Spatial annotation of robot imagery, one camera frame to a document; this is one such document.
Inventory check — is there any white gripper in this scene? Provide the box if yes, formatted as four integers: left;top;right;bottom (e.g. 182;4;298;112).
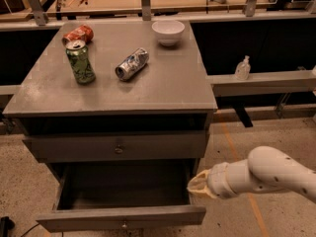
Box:
188;162;237;199

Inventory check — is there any grey drawer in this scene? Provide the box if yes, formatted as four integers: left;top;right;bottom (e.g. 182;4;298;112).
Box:
23;131;207;163
38;160;206;232

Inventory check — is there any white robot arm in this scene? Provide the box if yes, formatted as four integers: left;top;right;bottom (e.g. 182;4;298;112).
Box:
187;146;316;202

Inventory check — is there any grey top drawer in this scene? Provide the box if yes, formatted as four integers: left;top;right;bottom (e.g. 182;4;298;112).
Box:
23;131;207;163

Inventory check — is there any grey drawer cabinet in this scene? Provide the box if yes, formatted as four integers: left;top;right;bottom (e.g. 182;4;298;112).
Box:
2;19;219;183

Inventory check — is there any clear sanitizer pump bottle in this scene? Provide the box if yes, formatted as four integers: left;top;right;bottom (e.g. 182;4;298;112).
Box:
235;55;251;80

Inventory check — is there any crushed silver blue can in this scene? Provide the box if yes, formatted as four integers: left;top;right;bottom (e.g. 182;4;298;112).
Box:
115;47;149;81

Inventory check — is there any white bowl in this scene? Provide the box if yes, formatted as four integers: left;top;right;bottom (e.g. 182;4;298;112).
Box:
152;20;185;46

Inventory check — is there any green soda can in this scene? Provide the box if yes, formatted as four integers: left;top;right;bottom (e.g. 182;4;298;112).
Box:
66;39;96;85

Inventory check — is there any red soda can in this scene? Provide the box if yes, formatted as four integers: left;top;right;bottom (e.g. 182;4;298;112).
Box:
62;25;94;45

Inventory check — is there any black device on floor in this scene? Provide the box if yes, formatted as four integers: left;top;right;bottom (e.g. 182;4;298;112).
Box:
0;216;15;237

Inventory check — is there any black cable on floor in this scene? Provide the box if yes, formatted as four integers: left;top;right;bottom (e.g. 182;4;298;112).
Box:
20;222;40;237

